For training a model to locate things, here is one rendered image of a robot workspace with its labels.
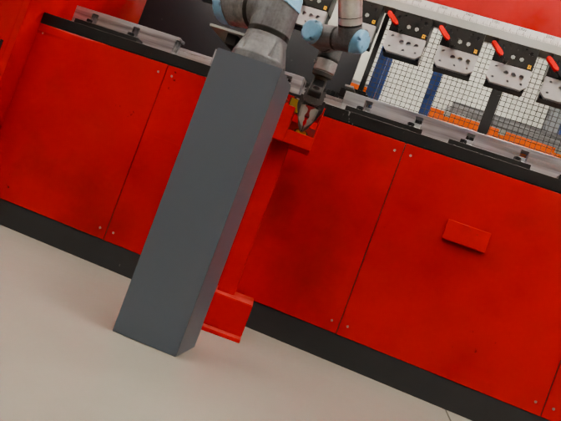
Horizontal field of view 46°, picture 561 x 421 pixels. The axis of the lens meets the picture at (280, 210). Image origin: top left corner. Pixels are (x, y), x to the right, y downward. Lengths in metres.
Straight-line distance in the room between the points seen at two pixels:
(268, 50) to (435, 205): 0.94
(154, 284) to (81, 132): 1.17
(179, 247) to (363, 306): 0.90
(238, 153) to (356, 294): 0.90
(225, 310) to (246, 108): 0.76
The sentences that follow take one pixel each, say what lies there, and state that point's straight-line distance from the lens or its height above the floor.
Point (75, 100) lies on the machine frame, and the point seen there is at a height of 0.57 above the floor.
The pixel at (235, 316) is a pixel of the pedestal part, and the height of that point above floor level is 0.07.
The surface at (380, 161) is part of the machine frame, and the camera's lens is 2.41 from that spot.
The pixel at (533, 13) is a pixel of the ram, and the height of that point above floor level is 1.45.
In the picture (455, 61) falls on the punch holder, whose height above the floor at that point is 1.19.
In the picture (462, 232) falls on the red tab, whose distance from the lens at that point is 2.36.
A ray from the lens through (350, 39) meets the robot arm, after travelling 2.12.
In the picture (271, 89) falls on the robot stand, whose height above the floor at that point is 0.72.
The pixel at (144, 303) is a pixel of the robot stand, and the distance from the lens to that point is 1.72.
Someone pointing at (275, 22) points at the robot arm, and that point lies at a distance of 1.78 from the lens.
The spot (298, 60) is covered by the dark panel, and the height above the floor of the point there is 1.15.
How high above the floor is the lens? 0.42
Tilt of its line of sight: 1 degrees up
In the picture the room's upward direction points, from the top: 20 degrees clockwise
